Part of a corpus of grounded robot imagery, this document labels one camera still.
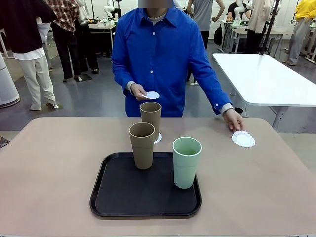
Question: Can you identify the person's right hand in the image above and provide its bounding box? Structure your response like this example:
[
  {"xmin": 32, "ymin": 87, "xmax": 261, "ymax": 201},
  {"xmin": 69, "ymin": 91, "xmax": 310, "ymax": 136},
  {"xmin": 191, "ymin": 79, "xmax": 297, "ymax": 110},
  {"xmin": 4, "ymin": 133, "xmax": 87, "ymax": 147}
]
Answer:
[{"xmin": 130, "ymin": 83, "xmax": 147, "ymax": 101}]

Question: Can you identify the person's left hand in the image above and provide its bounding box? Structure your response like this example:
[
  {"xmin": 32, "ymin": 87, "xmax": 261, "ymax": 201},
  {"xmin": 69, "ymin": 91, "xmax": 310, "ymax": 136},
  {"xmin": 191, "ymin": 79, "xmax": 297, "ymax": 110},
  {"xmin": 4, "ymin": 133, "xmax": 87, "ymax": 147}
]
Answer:
[{"xmin": 223, "ymin": 108, "xmax": 246, "ymax": 131}]

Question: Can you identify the brown tall cup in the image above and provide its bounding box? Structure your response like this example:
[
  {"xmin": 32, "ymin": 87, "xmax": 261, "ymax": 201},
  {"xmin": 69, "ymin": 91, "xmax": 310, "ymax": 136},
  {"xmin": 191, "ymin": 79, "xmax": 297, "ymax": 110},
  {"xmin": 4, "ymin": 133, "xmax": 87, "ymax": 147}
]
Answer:
[
  {"xmin": 139, "ymin": 102, "xmax": 162, "ymax": 143},
  {"xmin": 128, "ymin": 122, "xmax": 156, "ymax": 170}
]

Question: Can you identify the mint green tall cup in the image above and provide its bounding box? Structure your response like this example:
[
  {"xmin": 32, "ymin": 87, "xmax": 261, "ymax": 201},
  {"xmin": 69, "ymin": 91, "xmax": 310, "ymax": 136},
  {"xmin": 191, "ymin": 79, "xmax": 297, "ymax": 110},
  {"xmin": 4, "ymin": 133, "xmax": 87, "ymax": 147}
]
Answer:
[{"xmin": 172, "ymin": 137, "xmax": 202, "ymax": 190}]

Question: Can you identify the person's right forearm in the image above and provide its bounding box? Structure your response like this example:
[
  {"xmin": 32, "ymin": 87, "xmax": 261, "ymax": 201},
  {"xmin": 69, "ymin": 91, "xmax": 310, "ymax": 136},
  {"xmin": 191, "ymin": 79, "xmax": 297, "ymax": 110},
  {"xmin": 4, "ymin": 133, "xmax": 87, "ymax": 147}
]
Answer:
[{"xmin": 112, "ymin": 61, "xmax": 135, "ymax": 96}]

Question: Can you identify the person's left forearm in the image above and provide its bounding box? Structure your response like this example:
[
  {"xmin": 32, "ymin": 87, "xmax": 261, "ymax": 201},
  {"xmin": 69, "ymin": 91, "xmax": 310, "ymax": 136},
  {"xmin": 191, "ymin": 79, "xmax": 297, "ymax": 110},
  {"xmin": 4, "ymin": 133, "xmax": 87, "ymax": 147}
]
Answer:
[{"xmin": 197, "ymin": 71, "xmax": 235, "ymax": 116}]

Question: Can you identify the person in blue shirt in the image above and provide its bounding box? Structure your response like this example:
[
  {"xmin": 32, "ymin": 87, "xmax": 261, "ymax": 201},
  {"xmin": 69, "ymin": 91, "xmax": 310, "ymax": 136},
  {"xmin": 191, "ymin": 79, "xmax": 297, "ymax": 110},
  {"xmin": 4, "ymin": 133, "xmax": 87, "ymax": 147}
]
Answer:
[{"xmin": 111, "ymin": 7, "xmax": 235, "ymax": 118}]

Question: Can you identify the white folding table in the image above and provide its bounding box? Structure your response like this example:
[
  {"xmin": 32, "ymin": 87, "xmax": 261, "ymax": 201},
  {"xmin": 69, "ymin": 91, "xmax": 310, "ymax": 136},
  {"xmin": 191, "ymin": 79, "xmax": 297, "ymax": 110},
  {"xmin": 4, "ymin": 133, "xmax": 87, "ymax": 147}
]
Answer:
[{"xmin": 212, "ymin": 53, "xmax": 316, "ymax": 129}]

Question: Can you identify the background workbench with clutter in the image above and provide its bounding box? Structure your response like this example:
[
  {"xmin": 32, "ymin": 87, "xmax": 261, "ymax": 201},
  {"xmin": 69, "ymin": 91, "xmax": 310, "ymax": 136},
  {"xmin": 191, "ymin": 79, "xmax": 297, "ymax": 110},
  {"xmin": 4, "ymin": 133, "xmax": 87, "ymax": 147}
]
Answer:
[{"xmin": 88, "ymin": 16, "xmax": 117, "ymax": 58}]

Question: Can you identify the black hanging bag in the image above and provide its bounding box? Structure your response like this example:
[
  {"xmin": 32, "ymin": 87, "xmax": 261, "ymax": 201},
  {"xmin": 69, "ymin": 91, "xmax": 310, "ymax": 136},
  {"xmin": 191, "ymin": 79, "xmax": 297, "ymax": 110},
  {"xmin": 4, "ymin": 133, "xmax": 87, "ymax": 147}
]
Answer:
[{"xmin": 213, "ymin": 23, "xmax": 223, "ymax": 46}]

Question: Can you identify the grey background desk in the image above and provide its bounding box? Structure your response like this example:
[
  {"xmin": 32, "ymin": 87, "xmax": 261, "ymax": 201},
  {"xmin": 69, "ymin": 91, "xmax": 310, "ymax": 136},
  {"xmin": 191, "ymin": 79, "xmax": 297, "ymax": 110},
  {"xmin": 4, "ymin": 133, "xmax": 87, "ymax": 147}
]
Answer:
[{"xmin": 219, "ymin": 19, "xmax": 294, "ymax": 54}]

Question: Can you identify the bystander in plaid shirt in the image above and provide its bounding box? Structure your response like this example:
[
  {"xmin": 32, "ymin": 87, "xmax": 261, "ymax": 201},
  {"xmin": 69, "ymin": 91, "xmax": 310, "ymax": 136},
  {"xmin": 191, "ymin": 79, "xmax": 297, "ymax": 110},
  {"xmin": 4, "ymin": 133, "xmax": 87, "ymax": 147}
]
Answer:
[{"xmin": 43, "ymin": 0, "xmax": 82, "ymax": 82}]

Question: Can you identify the black tripod pole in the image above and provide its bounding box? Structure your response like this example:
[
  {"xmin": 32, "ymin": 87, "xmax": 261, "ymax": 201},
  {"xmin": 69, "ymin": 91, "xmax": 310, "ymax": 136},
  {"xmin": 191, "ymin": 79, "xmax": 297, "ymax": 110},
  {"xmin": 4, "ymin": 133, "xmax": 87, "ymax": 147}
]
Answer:
[{"xmin": 259, "ymin": 0, "xmax": 282, "ymax": 56}]

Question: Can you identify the bystander in grey shirt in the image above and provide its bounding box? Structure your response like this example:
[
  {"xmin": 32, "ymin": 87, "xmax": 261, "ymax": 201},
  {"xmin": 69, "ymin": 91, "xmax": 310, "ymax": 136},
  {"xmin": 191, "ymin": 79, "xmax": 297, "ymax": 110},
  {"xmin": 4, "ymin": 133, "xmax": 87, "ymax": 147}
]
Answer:
[{"xmin": 189, "ymin": 0, "xmax": 225, "ymax": 82}]

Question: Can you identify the bystander in beige coat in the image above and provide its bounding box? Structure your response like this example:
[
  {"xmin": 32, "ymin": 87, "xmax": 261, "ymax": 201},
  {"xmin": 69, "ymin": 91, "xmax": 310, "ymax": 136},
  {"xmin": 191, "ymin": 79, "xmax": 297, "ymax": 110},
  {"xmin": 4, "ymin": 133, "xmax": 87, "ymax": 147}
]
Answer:
[{"xmin": 246, "ymin": 0, "xmax": 272, "ymax": 54}]

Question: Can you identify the black plastic tray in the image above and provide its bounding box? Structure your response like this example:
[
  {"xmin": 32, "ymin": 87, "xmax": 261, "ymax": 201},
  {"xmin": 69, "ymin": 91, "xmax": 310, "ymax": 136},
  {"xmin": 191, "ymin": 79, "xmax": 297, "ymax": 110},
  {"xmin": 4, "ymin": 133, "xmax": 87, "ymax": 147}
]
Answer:
[{"xmin": 89, "ymin": 152, "xmax": 202, "ymax": 218}]

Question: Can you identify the seated bystander in black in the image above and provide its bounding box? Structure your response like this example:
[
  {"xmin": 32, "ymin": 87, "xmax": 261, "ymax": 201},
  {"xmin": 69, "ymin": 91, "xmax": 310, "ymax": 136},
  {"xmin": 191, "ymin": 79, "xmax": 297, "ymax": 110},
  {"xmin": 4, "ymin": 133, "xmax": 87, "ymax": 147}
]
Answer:
[{"xmin": 227, "ymin": 1, "xmax": 245, "ymax": 23}]

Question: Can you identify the bystander in yellow top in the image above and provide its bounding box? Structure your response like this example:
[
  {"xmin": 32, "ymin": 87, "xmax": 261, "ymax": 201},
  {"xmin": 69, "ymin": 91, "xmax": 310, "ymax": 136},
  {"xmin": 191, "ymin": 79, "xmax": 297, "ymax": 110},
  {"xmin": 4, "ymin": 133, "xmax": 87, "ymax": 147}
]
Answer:
[{"xmin": 282, "ymin": 0, "xmax": 316, "ymax": 66}]

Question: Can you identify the white cylindrical air purifier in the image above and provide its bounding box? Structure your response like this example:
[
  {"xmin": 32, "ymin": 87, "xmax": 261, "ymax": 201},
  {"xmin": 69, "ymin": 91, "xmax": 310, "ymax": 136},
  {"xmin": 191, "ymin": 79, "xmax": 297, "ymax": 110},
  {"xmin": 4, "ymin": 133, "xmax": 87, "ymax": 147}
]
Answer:
[{"xmin": 0, "ymin": 53, "xmax": 21, "ymax": 108}]

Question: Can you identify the bystander in black top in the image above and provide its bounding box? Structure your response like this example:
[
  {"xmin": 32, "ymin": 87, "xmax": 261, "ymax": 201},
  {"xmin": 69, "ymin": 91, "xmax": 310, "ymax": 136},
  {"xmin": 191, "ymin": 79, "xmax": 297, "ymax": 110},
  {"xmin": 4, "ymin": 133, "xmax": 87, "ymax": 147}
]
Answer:
[{"xmin": 0, "ymin": 0, "xmax": 60, "ymax": 111}]

